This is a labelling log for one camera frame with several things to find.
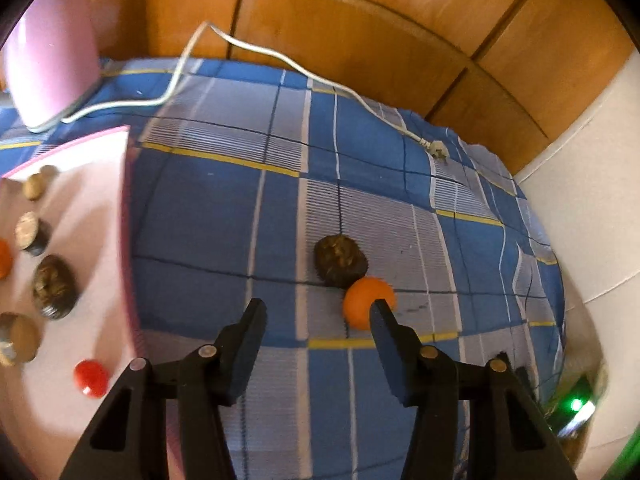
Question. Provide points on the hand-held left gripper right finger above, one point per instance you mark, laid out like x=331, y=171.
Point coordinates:
x=387, y=355

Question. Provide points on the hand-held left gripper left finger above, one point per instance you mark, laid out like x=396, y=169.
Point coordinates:
x=250, y=351

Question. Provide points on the orange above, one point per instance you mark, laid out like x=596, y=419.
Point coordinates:
x=365, y=300

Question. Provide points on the small red fruit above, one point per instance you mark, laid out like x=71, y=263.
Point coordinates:
x=91, y=378

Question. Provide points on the pink box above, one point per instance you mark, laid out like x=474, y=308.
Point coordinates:
x=90, y=240

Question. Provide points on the dark brown cake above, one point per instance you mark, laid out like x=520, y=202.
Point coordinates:
x=54, y=287

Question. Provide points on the small tan fruit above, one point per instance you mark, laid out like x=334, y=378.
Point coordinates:
x=49, y=172

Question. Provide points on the brown kiwi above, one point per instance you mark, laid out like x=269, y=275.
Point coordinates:
x=34, y=187

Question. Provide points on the dark brown round fruit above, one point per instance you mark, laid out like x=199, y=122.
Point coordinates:
x=340, y=260

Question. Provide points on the blue plaid bedsheet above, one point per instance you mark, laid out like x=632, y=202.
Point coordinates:
x=210, y=220

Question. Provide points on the small orange fruit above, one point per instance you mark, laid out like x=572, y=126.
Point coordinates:
x=4, y=258

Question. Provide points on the wooden panel headboard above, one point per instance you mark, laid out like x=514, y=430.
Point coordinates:
x=350, y=20

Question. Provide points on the pink electric appliance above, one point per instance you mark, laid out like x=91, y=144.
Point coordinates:
x=50, y=50

